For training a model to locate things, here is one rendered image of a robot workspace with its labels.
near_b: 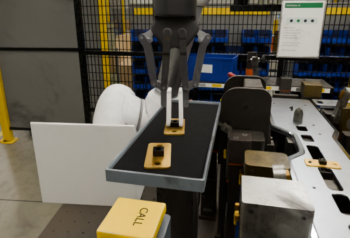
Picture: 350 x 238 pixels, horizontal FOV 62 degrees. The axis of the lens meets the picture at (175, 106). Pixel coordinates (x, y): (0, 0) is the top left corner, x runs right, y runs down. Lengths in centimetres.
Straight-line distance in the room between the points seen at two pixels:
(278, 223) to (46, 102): 315
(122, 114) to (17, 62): 242
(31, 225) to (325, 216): 201
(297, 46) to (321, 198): 120
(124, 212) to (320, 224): 40
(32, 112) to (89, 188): 251
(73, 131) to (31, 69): 242
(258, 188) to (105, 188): 73
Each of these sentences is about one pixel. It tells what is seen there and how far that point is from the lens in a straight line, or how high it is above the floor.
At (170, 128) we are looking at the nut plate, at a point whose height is 116.
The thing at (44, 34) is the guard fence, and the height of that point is 120.
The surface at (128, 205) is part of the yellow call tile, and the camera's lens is 36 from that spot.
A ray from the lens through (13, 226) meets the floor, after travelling 241.
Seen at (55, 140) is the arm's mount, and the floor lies 96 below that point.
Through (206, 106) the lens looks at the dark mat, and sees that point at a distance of 71.
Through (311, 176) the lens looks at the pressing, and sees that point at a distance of 79.
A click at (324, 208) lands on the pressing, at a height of 100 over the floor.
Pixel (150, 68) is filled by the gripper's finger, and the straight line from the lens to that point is 53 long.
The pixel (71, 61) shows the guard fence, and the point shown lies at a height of 92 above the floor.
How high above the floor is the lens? 137
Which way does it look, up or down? 17 degrees down
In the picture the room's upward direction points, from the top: straight up
